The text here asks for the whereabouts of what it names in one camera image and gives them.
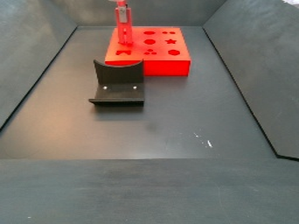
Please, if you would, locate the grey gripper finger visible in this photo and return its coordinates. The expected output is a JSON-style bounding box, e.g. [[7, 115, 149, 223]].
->
[[118, 7, 127, 23]]

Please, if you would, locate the red double-square peg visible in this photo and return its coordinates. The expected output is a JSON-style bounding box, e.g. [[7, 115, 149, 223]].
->
[[117, 0, 134, 46]]

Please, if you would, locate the red shape-sorter block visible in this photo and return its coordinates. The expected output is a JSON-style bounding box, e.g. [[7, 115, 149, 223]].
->
[[106, 26, 193, 76]]

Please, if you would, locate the black curved holder stand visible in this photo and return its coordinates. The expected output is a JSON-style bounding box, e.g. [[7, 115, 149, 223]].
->
[[89, 60, 146, 105]]

